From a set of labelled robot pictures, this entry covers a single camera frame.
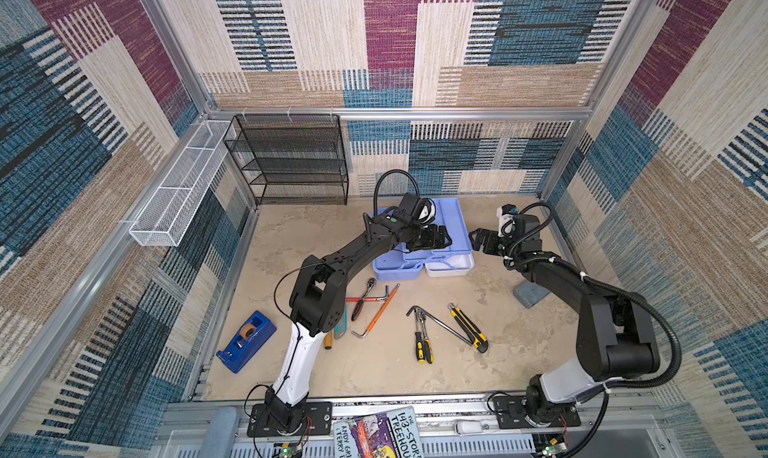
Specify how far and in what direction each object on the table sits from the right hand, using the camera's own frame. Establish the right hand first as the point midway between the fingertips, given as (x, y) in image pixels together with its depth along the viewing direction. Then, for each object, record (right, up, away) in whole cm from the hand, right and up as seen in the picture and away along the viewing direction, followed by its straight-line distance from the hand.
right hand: (482, 238), depth 93 cm
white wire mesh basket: (-94, +14, +3) cm, 95 cm away
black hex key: (-13, -24, -5) cm, 28 cm away
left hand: (-12, 0, -3) cm, 13 cm away
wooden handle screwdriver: (-46, -28, -8) cm, 54 cm away
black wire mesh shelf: (-64, +28, +17) cm, 72 cm away
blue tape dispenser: (-66, -27, -12) cm, 73 cm away
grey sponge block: (+14, -16, -2) cm, 21 cm away
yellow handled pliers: (-18, -30, -10) cm, 37 cm away
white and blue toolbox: (-6, -7, +9) cm, 13 cm away
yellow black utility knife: (-5, -27, -8) cm, 28 cm away
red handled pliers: (-35, -14, +1) cm, 37 cm away
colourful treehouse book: (-28, -44, -23) cm, 57 cm away
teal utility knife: (-43, -26, -4) cm, 50 cm away
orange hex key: (-31, -22, -2) cm, 39 cm away
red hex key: (-34, -19, +1) cm, 39 cm away
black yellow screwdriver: (-20, -28, -10) cm, 36 cm away
